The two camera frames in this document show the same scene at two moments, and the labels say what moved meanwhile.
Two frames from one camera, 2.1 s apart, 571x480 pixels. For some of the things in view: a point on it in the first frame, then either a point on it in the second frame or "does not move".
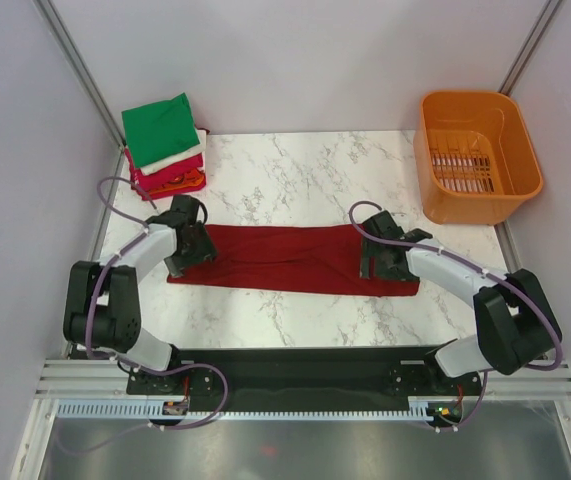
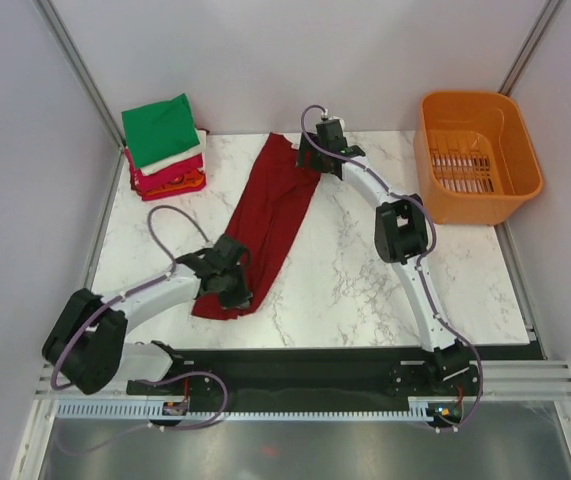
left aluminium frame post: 69,46 does not move
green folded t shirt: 157,130 does not move
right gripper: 368,251 → 305,145
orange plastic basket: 474,159 does not move
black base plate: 303,379 does not move
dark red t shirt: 313,259 → 267,218
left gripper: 204,251 → 238,300
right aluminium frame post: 512,78 does not move
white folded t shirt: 199,149 does not move
